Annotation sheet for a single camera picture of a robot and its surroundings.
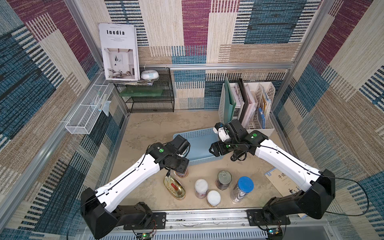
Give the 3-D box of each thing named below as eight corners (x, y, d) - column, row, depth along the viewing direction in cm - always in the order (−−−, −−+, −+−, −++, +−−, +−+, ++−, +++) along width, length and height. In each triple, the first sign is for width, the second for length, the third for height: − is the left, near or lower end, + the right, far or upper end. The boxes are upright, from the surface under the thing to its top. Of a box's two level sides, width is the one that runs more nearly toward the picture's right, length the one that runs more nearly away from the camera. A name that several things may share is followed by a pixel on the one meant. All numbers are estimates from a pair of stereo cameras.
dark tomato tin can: (216, 190, 85) (218, 183, 76) (215, 177, 89) (217, 170, 81) (229, 190, 85) (233, 183, 76) (227, 177, 89) (231, 170, 81)
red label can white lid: (194, 198, 81) (194, 192, 72) (194, 186, 85) (194, 178, 77) (207, 198, 81) (208, 192, 72) (206, 186, 85) (207, 178, 77)
